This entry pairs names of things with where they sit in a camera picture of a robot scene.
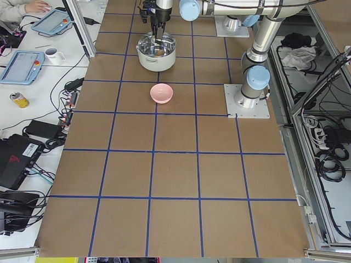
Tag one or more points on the black cloth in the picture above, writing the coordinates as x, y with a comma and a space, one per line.
296, 40

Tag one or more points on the yellow drink can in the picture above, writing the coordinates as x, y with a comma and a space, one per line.
19, 100

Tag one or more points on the white crumpled cloth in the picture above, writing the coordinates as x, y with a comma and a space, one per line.
300, 58

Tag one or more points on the black power strip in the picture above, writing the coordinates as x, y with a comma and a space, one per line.
68, 109

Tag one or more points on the blue teach pendant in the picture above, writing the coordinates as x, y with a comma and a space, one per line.
23, 68
53, 23

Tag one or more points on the white pot with steel interior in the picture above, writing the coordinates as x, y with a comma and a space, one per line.
156, 56

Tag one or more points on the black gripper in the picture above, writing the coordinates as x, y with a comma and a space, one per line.
163, 17

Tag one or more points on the person's beige sleeve forearm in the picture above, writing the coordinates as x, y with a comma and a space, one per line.
13, 11

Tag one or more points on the person's hand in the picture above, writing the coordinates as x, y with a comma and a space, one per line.
37, 6

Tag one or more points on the black power adapter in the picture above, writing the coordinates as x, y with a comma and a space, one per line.
42, 129

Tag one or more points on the aluminium frame post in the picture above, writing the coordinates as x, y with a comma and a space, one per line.
79, 24

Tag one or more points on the black red computer box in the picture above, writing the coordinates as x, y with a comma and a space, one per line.
18, 154

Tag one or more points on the pink bowl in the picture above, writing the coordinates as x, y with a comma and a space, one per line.
161, 93

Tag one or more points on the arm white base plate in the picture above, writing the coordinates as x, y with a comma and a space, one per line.
239, 106
230, 27

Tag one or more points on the white mug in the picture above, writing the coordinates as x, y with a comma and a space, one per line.
54, 56

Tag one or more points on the lower blue teach pendant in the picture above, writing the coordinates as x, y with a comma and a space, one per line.
23, 68

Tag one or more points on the upper blue teach pendant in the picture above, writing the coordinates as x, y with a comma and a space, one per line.
53, 23

